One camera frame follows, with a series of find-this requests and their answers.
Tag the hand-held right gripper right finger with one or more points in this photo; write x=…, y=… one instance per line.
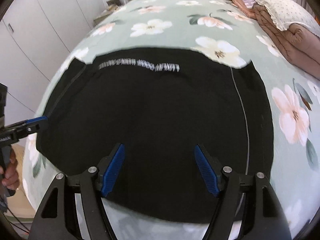
x=206, y=170

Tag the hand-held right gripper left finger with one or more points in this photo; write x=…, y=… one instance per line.
x=113, y=170

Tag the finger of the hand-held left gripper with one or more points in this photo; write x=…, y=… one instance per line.
x=32, y=125

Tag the black hooded jacket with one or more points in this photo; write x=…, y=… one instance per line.
x=155, y=130

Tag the person's left hand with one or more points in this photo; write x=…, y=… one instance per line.
x=12, y=175

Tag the white wardrobe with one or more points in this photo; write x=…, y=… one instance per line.
x=50, y=17

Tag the beige nightstand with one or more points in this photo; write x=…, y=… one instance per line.
x=105, y=15

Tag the bed with floral sheet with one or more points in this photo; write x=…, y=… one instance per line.
x=175, y=25

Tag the folded pink quilt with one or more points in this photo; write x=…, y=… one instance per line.
x=297, y=45

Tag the white dotted ruffled pillow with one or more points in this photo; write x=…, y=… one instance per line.
x=282, y=7

